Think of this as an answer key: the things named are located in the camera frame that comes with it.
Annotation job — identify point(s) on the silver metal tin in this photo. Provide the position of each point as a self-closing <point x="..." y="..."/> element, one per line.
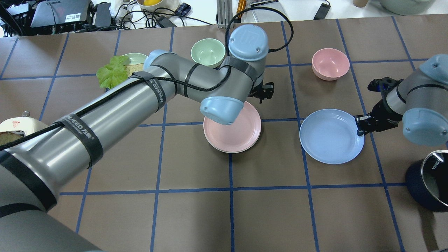
<point x="261" y="15"/>

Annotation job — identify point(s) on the lettuce leaf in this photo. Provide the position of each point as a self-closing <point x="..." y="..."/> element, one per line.
<point x="113" y="73"/>

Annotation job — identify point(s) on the pink plate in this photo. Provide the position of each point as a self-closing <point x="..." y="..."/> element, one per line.
<point x="247" y="127"/>

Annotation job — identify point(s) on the black power adapter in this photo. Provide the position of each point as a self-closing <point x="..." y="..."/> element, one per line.
<point x="164" y="22"/>

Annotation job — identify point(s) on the green plate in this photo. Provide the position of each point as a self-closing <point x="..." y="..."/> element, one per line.
<point x="134" y="58"/>

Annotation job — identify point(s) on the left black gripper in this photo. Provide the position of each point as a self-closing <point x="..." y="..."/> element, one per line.
<point x="263" y="91"/>

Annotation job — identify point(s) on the blue plate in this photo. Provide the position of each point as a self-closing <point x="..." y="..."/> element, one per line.
<point x="330" y="136"/>

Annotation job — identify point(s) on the bread slice on plate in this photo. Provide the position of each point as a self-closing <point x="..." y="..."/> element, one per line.
<point x="132" y="68"/>

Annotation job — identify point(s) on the aluminium frame post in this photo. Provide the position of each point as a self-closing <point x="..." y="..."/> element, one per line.
<point x="224" y="13"/>

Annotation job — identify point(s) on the white bowl with yellow item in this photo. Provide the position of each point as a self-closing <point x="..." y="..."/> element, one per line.
<point x="161" y="6"/>

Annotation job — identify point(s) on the bread slice in toaster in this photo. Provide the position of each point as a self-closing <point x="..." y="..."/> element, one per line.
<point x="9" y="139"/>

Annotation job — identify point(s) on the cream plate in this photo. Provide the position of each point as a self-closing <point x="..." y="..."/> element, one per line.
<point x="233" y="146"/>

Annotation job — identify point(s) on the white toaster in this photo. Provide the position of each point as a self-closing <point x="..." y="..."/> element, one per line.
<point x="23" y="125"/>

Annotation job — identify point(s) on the black electronics box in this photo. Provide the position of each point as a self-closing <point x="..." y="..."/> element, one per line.
<point x="41" y="17"/>

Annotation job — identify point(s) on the pink bowl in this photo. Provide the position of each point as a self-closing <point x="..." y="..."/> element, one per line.
<point x="330" y="64"/>

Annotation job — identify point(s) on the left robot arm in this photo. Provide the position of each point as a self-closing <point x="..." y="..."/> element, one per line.
<point x="34" y="168"/>

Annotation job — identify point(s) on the green bowl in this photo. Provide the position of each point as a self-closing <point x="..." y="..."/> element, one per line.
<point x="209" y="52"/>

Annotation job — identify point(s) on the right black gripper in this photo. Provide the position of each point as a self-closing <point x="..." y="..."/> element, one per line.
<point x="382" y="113"/>

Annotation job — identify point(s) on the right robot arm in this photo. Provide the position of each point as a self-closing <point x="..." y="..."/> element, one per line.
<point x="420" y="102"/>

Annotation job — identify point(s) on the orange metal cylinder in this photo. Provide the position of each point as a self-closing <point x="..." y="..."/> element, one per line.
<point x="240" y="8"/>

